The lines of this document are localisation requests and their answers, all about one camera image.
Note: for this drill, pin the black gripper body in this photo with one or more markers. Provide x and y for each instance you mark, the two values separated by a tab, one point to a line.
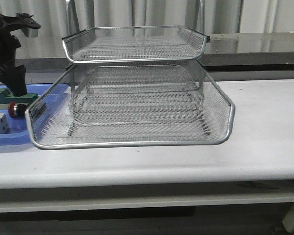
8	42

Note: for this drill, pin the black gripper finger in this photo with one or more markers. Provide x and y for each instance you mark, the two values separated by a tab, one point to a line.
7	81
17	80

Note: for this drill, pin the red emergency stop button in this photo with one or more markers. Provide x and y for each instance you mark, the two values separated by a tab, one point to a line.
17	110

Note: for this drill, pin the silver mesh tray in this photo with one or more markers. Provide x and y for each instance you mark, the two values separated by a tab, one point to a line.
134	44
55	128
100	110

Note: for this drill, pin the green terminal block module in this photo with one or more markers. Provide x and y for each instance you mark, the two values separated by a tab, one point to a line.
6	97

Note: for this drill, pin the blue plastic tray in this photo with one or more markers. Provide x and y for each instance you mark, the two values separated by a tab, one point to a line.
17	133

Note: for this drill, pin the grey stone counter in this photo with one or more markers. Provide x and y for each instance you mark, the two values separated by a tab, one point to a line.
225	52

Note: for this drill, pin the grey metal rack frame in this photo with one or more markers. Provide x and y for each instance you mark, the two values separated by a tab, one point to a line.
72	23

